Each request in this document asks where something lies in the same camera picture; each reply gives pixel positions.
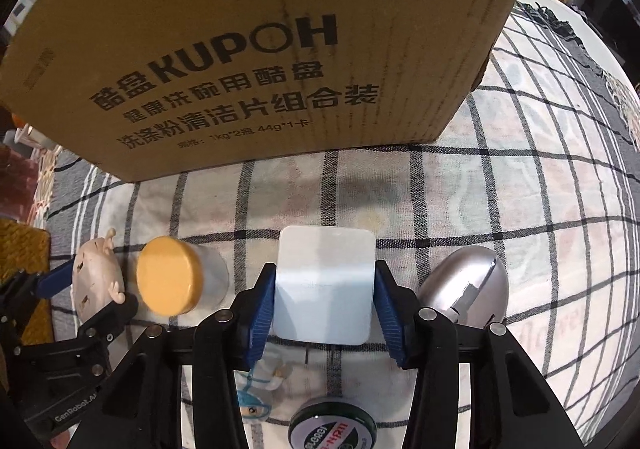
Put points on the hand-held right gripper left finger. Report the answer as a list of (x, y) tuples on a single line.
[(262, 316)]

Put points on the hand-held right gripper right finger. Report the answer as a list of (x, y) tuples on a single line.
[(390, 319)]

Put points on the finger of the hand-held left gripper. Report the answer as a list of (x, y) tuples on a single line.
[(110, 321), (57, 279)]

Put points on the beige cartoon figurine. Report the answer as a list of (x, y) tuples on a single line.
[(95, 269)]

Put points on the white square box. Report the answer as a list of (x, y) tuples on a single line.
[(325, 284)]

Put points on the brown cardboard box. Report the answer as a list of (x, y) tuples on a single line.
[(250, 54)]

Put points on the white-suited small cartoon figure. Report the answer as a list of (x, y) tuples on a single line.
[(260, 389)]

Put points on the yellow-lid clear jar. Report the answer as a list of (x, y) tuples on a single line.
[(170, 274)]

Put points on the silver computer mouse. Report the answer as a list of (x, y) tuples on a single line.
[(460, 279)]

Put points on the glass vase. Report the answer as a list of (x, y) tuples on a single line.
[(17, 179)]

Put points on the round black green tin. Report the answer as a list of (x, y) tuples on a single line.
[(330, 429)]

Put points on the black white checked tablecloth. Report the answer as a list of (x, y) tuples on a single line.
[(500, 209)]

